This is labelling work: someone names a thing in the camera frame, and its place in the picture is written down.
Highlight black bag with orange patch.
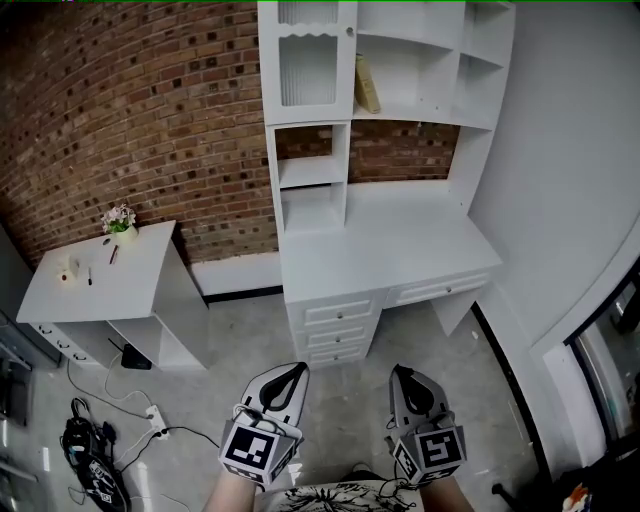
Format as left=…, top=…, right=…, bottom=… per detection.
left=560, top=451, right=640, bottom=512

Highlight dark glass cabinet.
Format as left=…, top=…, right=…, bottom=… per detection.
left=0, top=299, right=64, bottom=429

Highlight white ribbed glass cabinet door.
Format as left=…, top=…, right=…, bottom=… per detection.
left=258, top=0, right=359, bottom=126

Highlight pink flowers in white pot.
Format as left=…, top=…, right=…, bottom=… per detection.
left=100, top=203, right=140, bottom=245

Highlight black router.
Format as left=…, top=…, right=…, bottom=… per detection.
left=108, top=338, right=154, bottom=372

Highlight white drawer with knob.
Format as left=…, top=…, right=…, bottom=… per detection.
left=305, top=323, right=374, bottom=351
left=301, top=298, right=376, bottom=327
left=309, top=344, right=372, bottom=370

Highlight black framed window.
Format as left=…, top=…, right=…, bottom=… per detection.
left=563, top=262, right=640, bottom=454

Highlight person's printed white shirt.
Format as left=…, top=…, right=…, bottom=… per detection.
left=257, top=478, right=426, bottom=512

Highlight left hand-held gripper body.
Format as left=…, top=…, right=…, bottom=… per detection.
left=218, top=404, right=305, bottom=494

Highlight black power cable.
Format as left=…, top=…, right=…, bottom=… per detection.
left=162, top=425, right=222, bottom=450

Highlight person's left forearm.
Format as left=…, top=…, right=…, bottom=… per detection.
left=201, top=471, right=262, bottom=512

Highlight white side table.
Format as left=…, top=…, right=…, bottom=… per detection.
left=15, top=219, right=212, bottom=374

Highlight black equipment bag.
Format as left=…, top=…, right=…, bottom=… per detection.
left=58, top=397, right=132, bottom=512

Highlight white desk with hutch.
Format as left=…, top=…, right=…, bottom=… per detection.
left=257, top=0, right=517, bottom=371

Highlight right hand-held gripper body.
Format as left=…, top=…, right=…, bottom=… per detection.
left=384, top=411, right=468, bottom=488

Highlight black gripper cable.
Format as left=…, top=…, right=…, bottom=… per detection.
left=378, top=433, right=417, bottom=502

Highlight white power strip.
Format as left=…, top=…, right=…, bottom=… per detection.
left=144, top=404, right=172, bottom=442

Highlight white cable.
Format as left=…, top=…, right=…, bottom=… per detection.
left=66, top=358, right=154, bottom=419

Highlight person's right forearm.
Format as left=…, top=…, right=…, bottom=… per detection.
left=418, top=474, right=477, bottom=512

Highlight yellow book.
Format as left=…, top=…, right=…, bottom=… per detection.
left=353, top=53, right=383, bottom=115

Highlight wide white desk drawer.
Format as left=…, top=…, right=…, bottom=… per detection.
left=394, top=272, right=492, bottom=307

